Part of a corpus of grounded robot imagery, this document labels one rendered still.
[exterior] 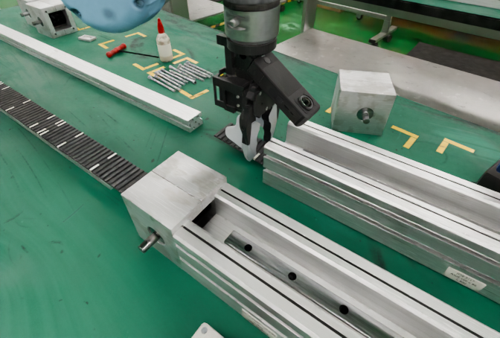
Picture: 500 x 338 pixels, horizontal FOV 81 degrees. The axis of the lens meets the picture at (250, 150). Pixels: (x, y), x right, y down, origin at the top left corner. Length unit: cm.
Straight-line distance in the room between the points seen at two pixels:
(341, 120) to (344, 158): 15
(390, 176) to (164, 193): 32
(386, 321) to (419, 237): 12
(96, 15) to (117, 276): 32
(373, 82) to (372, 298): 41
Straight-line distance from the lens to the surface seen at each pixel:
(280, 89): 42
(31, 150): 71
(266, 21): 40
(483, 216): 50
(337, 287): 37
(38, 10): 125
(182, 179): 40
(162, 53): 92
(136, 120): 69
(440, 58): 326
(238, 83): 45
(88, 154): 58
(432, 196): 49
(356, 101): 61
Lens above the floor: 116
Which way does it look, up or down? 42 degrees down
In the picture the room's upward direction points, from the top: straight up
